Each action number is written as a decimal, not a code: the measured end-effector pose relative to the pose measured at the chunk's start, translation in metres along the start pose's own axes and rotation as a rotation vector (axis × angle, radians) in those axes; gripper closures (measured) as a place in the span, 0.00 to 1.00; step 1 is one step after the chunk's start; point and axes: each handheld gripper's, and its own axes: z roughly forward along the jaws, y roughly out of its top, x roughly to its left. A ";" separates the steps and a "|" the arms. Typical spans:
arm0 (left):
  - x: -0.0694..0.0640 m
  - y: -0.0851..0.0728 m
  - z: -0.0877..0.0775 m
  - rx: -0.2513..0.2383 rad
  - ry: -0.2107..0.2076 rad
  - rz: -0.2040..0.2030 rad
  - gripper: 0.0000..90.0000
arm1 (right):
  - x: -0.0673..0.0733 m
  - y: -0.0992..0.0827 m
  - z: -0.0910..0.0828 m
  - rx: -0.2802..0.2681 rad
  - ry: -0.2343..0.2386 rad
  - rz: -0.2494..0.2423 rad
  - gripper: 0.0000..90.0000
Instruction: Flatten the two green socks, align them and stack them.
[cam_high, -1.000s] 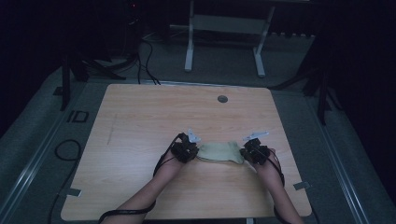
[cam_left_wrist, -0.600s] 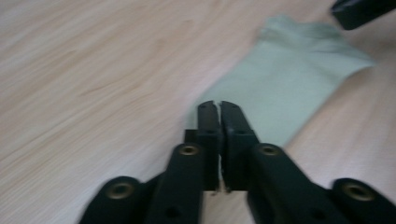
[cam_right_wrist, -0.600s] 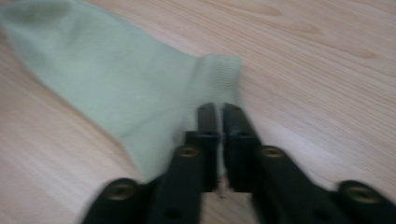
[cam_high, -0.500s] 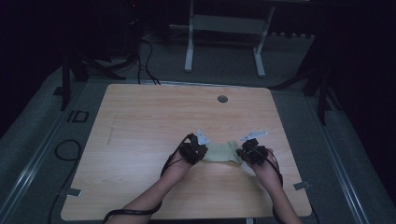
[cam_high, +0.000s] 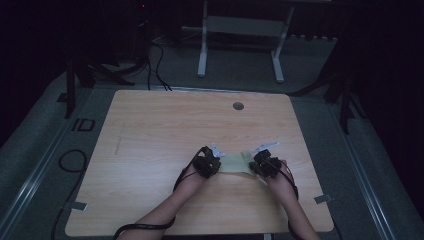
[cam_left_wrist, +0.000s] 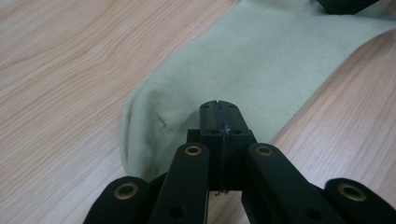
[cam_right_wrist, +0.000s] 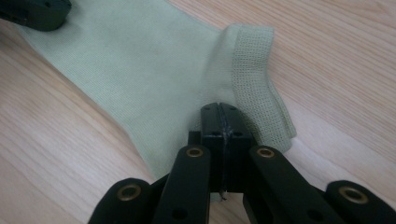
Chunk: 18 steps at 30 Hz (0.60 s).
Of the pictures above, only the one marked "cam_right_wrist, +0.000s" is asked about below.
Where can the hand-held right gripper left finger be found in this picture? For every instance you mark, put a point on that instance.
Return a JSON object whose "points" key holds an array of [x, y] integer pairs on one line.
{"points": [[213, 130]]}

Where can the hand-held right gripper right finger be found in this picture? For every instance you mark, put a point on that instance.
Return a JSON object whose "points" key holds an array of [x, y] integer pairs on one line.
{"points": [[236, 137]]}

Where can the light green sock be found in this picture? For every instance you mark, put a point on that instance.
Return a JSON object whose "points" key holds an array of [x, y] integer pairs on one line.
{"points": [[140, 62]]}

